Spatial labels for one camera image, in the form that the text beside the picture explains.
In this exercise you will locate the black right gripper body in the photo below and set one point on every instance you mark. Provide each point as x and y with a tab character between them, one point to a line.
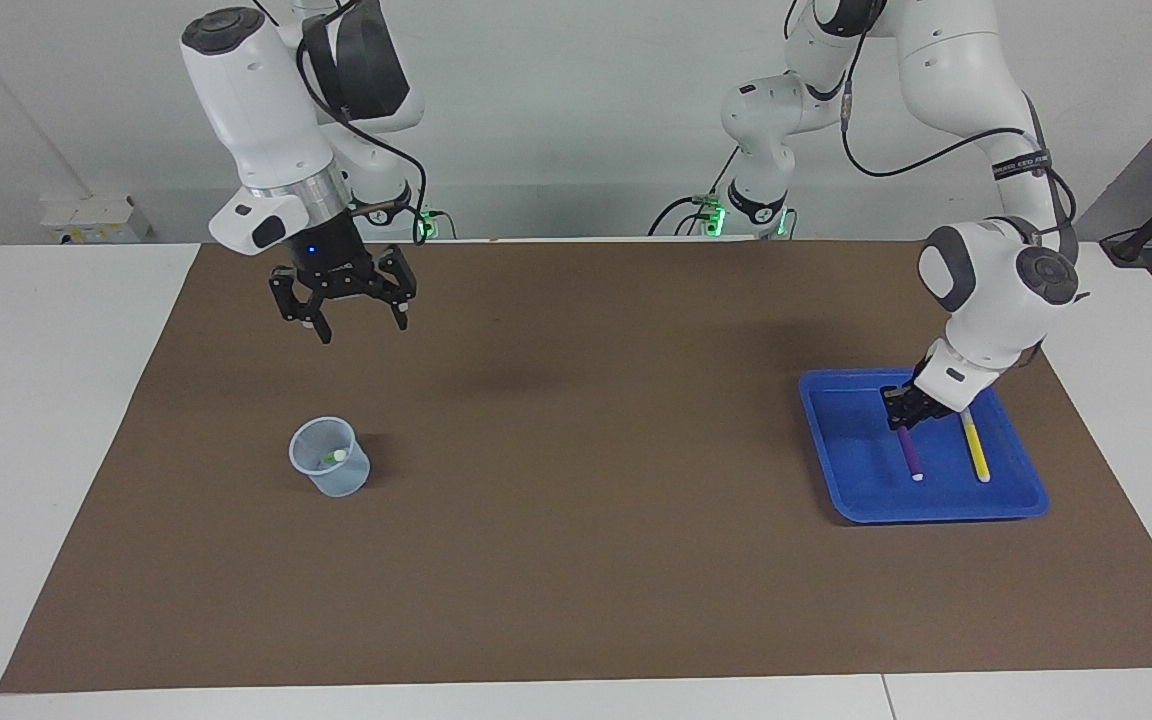
331	265

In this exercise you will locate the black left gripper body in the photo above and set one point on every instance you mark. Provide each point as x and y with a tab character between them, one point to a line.
921	405

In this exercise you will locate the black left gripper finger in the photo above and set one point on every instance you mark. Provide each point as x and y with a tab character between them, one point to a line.
934	419
894	410

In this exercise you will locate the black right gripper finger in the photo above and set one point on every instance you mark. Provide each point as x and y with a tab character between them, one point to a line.
398	285
291	300

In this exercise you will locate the purple marker pen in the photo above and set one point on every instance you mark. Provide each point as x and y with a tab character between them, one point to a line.
910	455

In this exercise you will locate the yellow marker pen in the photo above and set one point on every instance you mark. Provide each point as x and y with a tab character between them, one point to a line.
976	450

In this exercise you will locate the green marker pen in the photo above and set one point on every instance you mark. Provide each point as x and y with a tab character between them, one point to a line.
339	456

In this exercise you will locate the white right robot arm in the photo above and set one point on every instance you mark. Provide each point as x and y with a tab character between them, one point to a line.
256	110

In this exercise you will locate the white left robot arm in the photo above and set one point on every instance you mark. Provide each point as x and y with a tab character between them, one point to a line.
996	290

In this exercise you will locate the blue plastic tray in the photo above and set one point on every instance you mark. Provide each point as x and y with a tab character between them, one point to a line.
836	470

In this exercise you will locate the translucent plastic cup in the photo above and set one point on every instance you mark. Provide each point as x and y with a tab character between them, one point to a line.
341	485

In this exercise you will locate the brown table mat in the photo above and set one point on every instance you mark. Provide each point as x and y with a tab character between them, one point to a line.
576	560

